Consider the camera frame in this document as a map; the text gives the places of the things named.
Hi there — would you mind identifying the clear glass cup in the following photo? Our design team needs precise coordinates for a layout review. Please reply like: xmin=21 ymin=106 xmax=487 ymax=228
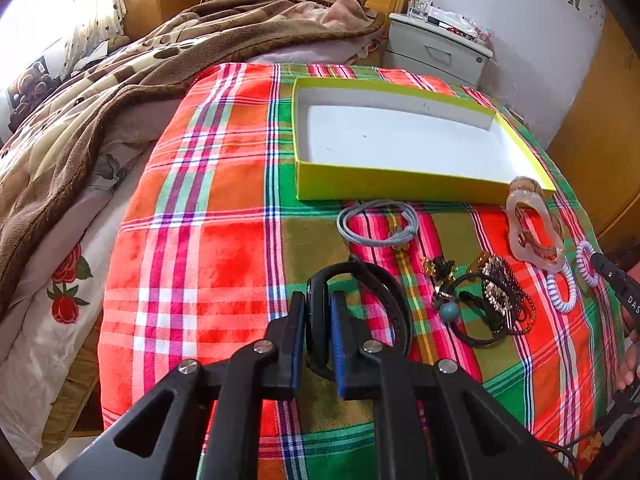
xmin=407 ymin=0 xmax=433 ymax=21

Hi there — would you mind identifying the black leather bracelet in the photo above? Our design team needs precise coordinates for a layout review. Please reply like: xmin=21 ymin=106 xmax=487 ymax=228
xmin=304 ymin=254 xmax=414 ymax=382

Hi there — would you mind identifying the brown patterned blanket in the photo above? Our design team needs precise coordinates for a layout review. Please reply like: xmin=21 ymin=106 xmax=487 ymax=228
xmin=1 ymin=0 xmax=385 ymax=314

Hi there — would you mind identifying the gold rhinestone hair clip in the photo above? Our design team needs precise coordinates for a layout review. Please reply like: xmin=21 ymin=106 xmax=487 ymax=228
xmin=469 ymin=252 xmax=526 ymax=335

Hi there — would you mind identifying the translucent pink hair claw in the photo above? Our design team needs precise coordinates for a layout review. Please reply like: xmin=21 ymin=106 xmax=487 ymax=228
xmin=506 ymin=177 xmax=565 ymax=273

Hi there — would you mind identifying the white bedside nightstand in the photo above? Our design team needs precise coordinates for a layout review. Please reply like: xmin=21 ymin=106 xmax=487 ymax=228
xmin=382 ymin=13 xmax=492 ymax=88

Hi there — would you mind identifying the grey hair tie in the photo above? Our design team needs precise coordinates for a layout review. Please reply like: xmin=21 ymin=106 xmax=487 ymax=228
xmin=335 ymin=198 xmax=420 ymax=247

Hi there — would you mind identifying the dotted window curtain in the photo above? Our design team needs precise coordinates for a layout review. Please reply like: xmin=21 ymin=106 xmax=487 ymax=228
xmin=62 ymin=0 xmax=127 ymax=77

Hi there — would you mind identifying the person's right hand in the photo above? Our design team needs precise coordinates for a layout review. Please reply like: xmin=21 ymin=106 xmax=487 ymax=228
xmin=616 ymin=310 xmax=639 ymax=391

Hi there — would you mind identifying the wooden door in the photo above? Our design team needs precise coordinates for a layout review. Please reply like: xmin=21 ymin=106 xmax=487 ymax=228
xmin=548 ymin=13 xmax=639 ymax=252

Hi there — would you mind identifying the white spiral hair tie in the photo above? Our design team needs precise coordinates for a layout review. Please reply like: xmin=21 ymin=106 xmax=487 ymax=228
xmin=546 ymin=260 xmax=580 ymax=314

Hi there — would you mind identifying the purple spiral hair tie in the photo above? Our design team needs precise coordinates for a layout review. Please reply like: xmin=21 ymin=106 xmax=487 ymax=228
xmin=574 ymin=239 xmax=601 ymax=288

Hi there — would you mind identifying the floral white bed sheet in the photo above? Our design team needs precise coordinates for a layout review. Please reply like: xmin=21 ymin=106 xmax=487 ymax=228
xmin=0 ymin=34 xmax=381 ymax=468

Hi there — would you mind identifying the black gold bead bracelet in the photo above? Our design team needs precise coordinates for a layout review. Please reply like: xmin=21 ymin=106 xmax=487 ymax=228
xmin=421 ymin=254 xmax=537 ymax=349

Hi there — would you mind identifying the yellow-green shallow cardboard box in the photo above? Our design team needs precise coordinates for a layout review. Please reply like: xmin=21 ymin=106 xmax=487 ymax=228
xmin=292 ymin=77 xmax=556 ymax=205

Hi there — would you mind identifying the teddy bear picture frame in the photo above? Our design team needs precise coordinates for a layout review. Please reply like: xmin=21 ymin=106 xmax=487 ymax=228
xmin=6 ymin=56 xmax=61 ymax=133

